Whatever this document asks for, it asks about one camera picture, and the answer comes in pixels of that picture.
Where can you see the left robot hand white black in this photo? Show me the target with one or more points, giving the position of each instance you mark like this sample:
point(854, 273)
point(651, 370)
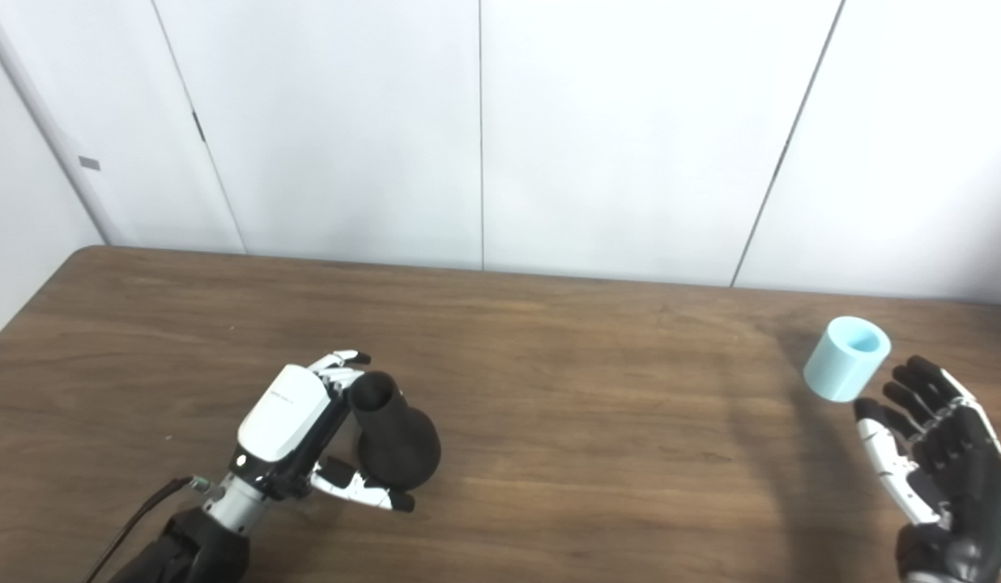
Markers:
point(282, 421)

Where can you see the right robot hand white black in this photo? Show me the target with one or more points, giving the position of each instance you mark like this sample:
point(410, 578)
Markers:
point(950, 478)

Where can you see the black nozzle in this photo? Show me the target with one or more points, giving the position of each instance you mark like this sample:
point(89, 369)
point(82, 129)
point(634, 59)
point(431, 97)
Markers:
point(399, 441)

